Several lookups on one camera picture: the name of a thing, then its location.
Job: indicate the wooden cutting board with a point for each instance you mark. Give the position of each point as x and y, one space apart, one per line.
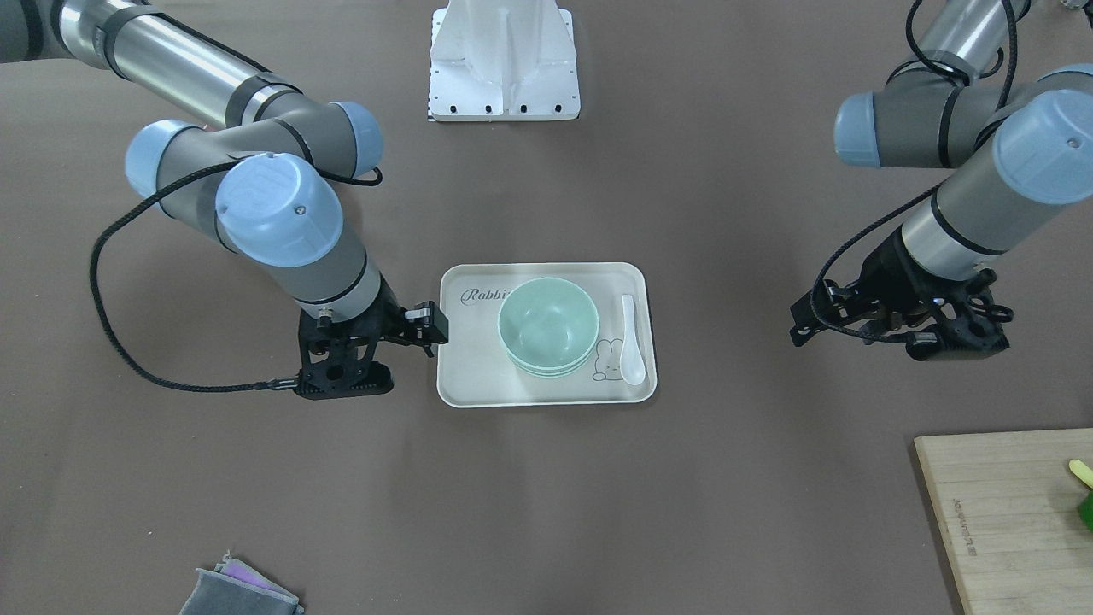
1006 506

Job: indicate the yellow plastic knife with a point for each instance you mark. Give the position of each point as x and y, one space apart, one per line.
1082 472

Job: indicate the green bowl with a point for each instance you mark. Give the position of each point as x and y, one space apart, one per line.
548 355
549 373
548 310

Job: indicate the cream rabbit tray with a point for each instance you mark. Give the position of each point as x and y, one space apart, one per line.
474 371

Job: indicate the green bowl on tray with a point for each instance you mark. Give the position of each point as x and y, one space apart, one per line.
549 373

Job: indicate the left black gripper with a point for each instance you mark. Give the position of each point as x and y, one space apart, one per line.
886 272

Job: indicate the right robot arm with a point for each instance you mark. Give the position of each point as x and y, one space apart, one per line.
254 172

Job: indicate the grey cleaning cloth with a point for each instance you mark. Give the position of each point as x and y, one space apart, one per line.
215 593

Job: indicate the green lime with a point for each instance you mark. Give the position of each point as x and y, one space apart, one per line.
1085 511

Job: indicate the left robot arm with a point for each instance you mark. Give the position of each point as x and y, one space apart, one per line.
1018 156

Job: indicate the white ceramic spoon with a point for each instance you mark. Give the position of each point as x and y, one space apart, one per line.
632 365

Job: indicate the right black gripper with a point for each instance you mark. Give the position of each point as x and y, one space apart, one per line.
392 313

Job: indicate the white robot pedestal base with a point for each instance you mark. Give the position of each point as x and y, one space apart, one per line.
510 61

